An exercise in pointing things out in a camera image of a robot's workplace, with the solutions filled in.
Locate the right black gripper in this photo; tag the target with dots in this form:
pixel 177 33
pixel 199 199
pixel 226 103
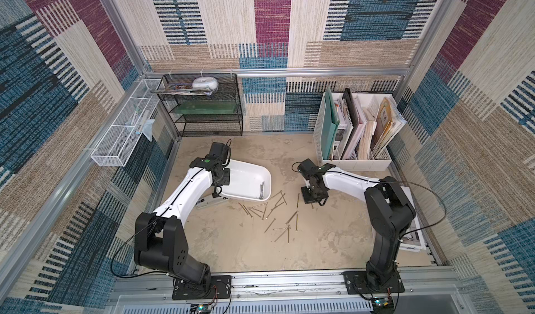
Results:
pixel 315 193

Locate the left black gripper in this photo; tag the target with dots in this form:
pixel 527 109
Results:
pixel 226 177

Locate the white plastic storage box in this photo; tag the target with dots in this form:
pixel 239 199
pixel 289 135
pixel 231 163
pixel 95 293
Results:
pixel 245 181

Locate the white Inedia magazine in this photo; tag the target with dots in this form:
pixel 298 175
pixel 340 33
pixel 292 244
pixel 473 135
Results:
pixel 414 241

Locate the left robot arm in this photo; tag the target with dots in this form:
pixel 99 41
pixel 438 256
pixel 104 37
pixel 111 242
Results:
pixel 160 241

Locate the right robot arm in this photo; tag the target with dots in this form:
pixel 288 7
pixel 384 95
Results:
pixel 390 212

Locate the white desktop file organizer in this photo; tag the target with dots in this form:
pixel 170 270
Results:
pixel 352 146

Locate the steel nail lower pair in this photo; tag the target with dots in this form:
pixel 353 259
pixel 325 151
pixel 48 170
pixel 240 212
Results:
pixel 285 234

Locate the green tray in shelf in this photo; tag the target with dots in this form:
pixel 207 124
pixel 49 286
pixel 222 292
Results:
pixel 205 108

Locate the green folder in organizer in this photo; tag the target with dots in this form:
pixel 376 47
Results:
pixel 329 126

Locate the white round device on shelf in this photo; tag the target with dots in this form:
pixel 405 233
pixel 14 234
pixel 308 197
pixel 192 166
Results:
pixel 205 83

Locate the magazines on black shelf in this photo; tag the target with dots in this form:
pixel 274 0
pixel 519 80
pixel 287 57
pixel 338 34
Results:
pixel 180 89

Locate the black binder in organizer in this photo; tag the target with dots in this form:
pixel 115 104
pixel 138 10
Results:
pixel 351 109

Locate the brown envelopes in organizer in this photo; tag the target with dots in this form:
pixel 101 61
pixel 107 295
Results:
pixel 389 123

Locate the black wire mesh shelf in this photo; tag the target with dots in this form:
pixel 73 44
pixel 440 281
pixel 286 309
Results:
pixel 205 125

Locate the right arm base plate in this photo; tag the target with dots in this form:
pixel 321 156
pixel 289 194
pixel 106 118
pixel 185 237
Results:
pixel 363 282

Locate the white wire wall basket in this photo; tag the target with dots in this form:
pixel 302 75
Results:
pixel 133 121

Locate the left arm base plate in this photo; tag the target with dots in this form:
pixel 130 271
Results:
pixel 216 287

